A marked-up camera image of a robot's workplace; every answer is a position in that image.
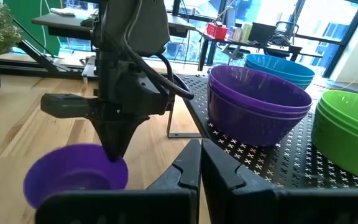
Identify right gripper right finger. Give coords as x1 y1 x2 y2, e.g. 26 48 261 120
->
201 138 358 224

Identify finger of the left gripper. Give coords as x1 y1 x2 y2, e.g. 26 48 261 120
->
116 116 150 162
40 93 117 162

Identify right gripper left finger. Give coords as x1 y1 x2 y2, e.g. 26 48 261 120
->
35 139 202 224

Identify purple plastic mini bowl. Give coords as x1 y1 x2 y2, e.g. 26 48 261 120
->
208 64 313 114
22 142 129 210
208 79 312 121
208 86 307 147

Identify black perforated metal rack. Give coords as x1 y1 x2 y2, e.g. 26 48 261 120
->
166 73 358 224

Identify grey top office desk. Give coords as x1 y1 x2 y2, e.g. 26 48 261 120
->
31 7 197 41

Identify black work desk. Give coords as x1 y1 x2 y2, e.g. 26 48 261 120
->
197 29 323 72

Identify white papers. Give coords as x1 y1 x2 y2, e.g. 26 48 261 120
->
50 7 76 17

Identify green screen panel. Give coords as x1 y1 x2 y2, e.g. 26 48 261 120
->
3 0 62 57

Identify red storage box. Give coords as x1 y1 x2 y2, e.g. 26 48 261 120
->
206 22 229 40

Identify black box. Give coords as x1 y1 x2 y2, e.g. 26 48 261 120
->
247 22 278 45

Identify black office chair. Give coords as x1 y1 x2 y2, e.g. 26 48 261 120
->
264 21 304 62

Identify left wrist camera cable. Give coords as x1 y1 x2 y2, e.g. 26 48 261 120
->
121 0 195 101

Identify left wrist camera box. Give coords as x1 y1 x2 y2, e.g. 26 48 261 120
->
91 0 171 57

